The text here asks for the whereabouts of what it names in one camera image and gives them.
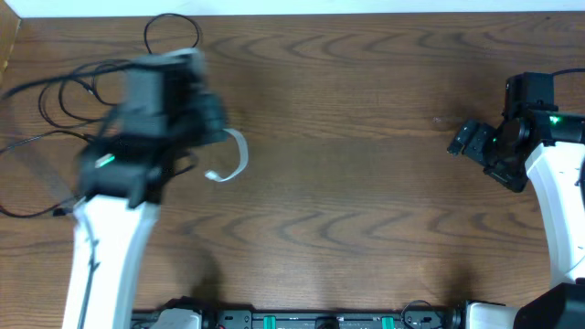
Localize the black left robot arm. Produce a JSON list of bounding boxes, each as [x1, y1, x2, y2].
[[62, 48, 228, 328]]

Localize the black usb cable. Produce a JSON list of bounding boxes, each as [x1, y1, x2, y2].
[[0, 130, 92, 219]]

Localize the thin black cable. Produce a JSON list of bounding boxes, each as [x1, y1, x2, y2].
[[37, 12, 202, 131]]

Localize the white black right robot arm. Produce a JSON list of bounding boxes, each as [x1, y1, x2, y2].
[[447, 72, 584, 328]]

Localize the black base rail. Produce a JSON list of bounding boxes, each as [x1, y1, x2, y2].
[[129, 297, 465, 329]]

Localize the white usb cable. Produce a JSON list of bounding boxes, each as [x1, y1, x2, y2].
[[204, 127, 250, 184]]

